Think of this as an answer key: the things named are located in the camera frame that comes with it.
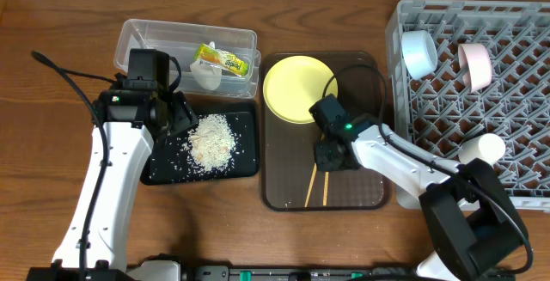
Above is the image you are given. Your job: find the white tissue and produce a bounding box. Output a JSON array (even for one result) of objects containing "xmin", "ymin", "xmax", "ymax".
[{"xmin": 190, "ymin": 53, "xmax": 223, "ymax": 91}]

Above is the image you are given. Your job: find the green orange snack wrapper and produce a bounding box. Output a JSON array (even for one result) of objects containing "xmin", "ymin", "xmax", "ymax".
[{"xmin": 194, "ymin": 44, "xmax": 249, "ymax": 76}]

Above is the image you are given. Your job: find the yellow plate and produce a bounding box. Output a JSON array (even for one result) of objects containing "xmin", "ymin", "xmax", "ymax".
[{"xmin": 263, "ymin": 55, "xmax": 333, "ymax": 125}]

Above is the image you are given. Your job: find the light blue bowl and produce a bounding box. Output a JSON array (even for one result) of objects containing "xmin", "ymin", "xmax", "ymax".
[{"xmin": 401, "ymin": 30, "xmax": 437, "ymax": 80}]

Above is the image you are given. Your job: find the pale green cup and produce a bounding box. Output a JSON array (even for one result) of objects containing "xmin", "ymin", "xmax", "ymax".
[{"xmin": 458, "ymin": 133, "xmax": 506, "ymax": 165}]

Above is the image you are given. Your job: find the pink-white rice bowl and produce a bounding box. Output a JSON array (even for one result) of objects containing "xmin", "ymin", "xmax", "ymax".
[{"xmin": 458, "ymin": 43, "xmax": 492, "ymax": 93}]

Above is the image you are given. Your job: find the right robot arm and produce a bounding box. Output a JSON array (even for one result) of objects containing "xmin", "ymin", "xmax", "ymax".
[{"xmin": 309, "ymin": 95, "xmax": 534, "ymax": 280}]

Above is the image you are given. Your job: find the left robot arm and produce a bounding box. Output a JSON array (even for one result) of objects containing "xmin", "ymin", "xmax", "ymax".
[{"xmin": 27, "ymin": 49, "xmax": 198, "ymax": 281}]

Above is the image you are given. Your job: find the clear plastic waste bin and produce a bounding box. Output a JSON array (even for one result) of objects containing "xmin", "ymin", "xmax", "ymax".
[{"xmin": 113, "ymin": 19, "xmax": 261, "ymax": 99}]

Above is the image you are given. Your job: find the grey dishwasher rack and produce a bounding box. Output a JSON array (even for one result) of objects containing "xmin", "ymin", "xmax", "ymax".
[{"xmin": 386, "ymin": 0, "xmax": 549, "ymax": 211}]

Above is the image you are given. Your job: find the spilled rice pile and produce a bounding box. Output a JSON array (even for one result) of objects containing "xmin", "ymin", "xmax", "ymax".
[{"xmin": 176, "ymin": 114, "xmax": 239, "ymax": 177}]

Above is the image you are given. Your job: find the black plastic tray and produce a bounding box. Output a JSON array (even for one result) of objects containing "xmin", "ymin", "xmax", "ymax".
[{"xmin": 140, "ymin": 101, "xmax": 260, "ymax": 186}]

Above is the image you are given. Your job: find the brown serving tray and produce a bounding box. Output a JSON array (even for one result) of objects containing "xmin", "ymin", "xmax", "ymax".
[{"xmin": 260, "ymin": 52, "xmax": 391, "ymax": 211}]

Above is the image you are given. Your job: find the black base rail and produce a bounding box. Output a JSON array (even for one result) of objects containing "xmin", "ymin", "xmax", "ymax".
[{"xmin": 25, "ymin": 254, "xmax": 422, "ymax": 281}]

